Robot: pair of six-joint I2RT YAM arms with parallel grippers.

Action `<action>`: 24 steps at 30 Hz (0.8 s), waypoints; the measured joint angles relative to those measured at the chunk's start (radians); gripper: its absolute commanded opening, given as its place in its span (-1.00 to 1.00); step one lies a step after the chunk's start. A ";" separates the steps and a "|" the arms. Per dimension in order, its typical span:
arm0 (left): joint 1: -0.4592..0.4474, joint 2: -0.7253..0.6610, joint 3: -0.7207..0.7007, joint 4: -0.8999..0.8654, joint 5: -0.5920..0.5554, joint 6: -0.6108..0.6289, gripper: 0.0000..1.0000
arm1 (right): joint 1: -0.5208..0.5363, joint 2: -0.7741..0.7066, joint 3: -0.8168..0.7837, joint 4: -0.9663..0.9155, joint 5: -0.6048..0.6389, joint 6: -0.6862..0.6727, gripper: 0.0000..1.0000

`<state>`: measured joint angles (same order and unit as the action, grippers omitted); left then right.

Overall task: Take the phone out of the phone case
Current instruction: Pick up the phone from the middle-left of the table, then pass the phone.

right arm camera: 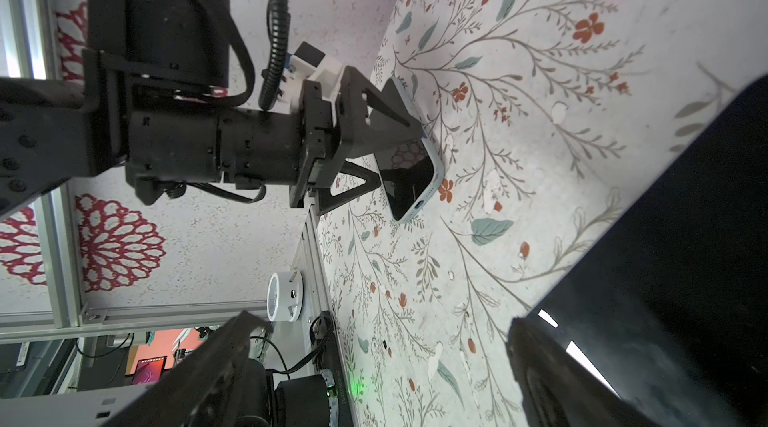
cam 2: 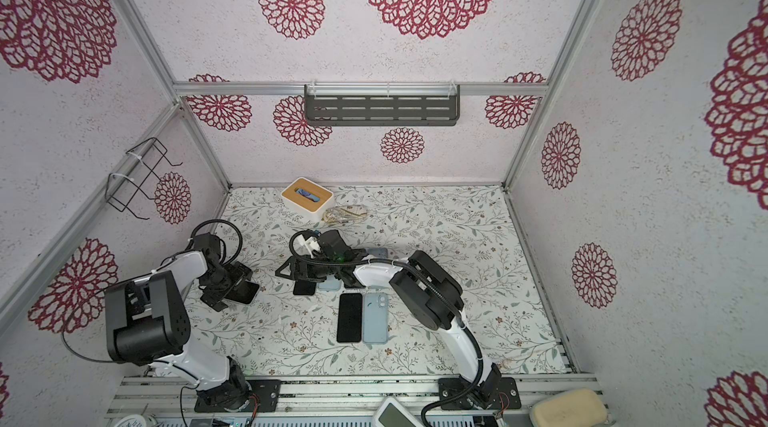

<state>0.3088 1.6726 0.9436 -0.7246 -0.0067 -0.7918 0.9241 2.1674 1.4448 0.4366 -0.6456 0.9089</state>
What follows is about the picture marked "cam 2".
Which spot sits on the white round clock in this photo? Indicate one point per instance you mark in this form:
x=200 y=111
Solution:
x=136 y=420

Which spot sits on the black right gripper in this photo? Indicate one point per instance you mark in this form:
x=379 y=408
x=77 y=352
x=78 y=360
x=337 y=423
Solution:
x=306 y=269

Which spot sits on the metal base rail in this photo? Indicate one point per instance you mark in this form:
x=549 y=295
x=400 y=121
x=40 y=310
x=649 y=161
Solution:
x=335 y=396

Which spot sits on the beige sponge block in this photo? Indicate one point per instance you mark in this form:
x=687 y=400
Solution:
x=576 y=408

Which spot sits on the black wire rack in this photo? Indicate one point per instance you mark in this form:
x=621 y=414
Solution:
x=122 y=188

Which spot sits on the black phone with screen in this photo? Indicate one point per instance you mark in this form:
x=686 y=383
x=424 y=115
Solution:
x=349 y=325

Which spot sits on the white device at bottom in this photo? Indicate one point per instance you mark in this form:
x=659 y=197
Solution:
x=392 y=413

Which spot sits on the grey wall shelf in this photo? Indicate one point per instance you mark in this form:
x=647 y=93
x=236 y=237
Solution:
x=382 y=107

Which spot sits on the clear plastic bag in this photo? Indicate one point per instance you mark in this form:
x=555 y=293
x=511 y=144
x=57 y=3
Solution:
x=345 y=214

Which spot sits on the white tissue box wooden lid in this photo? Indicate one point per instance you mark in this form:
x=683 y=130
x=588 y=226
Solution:
x=308 y=199

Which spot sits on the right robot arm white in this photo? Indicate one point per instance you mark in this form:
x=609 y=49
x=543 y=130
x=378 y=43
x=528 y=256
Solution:
x=431 y=295

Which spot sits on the light blue phone case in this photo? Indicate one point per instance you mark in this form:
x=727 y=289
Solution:
x=378 y=252
x=331 y=284
x=375 y=318

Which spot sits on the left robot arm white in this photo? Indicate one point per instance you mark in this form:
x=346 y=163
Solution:
x=147 y=322

